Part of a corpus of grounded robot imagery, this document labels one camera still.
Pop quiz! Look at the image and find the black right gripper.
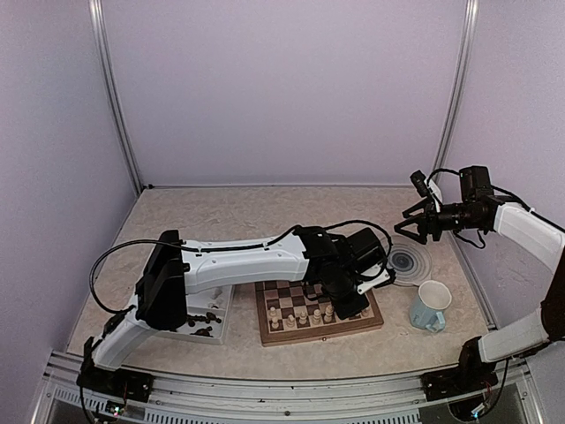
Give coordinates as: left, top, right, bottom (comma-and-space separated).
395, 197, 484, 244

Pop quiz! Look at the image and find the white chess queen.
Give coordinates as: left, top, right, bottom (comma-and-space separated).
323, 304, 334, 323

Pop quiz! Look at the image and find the white chess king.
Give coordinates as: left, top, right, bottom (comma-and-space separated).
312, 309, 322, 326

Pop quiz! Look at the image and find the white plastic divided tray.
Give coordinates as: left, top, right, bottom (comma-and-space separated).
174, 286, 234, 345

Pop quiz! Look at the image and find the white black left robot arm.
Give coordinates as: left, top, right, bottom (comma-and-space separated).
83, 221, 396, 393

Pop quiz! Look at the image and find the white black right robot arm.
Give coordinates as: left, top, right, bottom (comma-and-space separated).
395, 165, 564, 399

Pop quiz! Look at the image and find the wooden chess board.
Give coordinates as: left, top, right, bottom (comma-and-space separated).
255, 281, 384, 347

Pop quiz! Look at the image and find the light chess pieces pile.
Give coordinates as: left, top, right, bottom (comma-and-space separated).
207, 288, 224, 309

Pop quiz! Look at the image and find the dark chess pieces pile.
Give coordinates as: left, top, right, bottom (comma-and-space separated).
186, 312, 222, 337

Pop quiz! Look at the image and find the blue spiral ceramic plate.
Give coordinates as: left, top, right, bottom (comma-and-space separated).
388, 236, 433, 287

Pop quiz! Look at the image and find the light blue ceramic mug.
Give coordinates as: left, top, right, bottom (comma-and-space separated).
409, 280, 452, 333

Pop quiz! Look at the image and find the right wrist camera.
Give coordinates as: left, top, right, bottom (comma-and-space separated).
410, 170, 442, 212

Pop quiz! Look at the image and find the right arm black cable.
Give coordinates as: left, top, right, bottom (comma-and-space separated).
427, 166, 565, 248

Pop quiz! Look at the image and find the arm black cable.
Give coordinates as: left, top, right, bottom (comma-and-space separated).
87, 238, 186, 314
427, 166, 565, 248

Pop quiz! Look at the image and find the rear aluminium frame rail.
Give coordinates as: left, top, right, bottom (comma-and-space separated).
142, 183, 415, 192

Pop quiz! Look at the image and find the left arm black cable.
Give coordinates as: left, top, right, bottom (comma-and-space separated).
87, 238, 186, 314

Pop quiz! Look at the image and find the front aluminium rail base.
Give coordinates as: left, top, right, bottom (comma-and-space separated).
30, 352, 547, 423

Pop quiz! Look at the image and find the right aluminium frame post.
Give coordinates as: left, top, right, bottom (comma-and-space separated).
432, 0, 480, 170

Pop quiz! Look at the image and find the aluminium frame post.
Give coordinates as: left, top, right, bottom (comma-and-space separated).
88, 0, 144, 196
432, 0, 480, 170

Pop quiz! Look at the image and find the left aluminium frame post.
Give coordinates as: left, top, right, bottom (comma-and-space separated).
88, 0, 144, 196

